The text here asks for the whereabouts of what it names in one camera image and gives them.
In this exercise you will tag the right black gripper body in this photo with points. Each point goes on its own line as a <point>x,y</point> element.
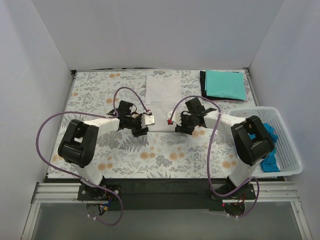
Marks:
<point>182,124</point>

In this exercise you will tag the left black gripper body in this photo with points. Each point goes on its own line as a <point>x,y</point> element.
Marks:
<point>139,125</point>

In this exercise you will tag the white t shirt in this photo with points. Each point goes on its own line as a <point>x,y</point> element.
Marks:
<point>161,96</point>

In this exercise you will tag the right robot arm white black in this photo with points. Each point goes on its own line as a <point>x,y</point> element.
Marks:
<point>252,141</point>

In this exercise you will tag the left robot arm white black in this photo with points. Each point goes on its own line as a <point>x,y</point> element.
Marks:
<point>78,144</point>

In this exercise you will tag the floral patterned table mat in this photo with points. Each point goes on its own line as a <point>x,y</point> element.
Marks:
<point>157,154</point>

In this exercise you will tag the folded teal t shirt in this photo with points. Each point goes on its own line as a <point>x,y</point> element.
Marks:
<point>225,83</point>

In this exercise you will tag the folded black t shirt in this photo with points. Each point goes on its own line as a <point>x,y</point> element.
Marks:
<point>203,82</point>

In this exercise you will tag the blue t shirt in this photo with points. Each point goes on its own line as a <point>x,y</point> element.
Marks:
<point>269,164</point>

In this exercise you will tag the white plastic basket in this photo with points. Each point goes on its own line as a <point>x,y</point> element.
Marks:
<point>286,156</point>

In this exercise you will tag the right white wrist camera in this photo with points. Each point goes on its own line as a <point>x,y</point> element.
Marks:
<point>173,117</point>

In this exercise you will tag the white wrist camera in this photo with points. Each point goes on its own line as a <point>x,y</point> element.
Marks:
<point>147,120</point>
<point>173,117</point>

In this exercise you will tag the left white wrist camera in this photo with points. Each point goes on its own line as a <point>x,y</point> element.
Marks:
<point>147,120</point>

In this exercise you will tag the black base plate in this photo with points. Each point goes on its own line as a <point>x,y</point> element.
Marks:
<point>164,194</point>

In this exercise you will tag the aluminium frame rail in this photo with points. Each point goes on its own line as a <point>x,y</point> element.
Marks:
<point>269,191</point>

